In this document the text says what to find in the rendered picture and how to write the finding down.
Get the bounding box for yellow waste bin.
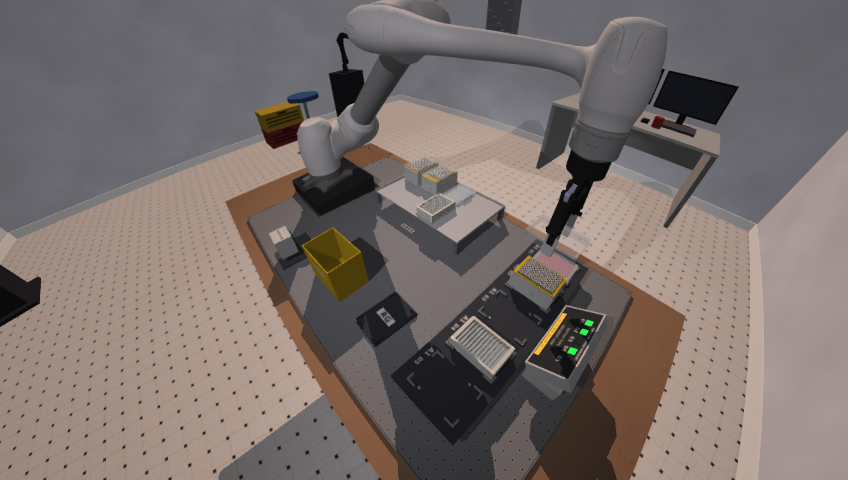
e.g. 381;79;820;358
302;228;369;302

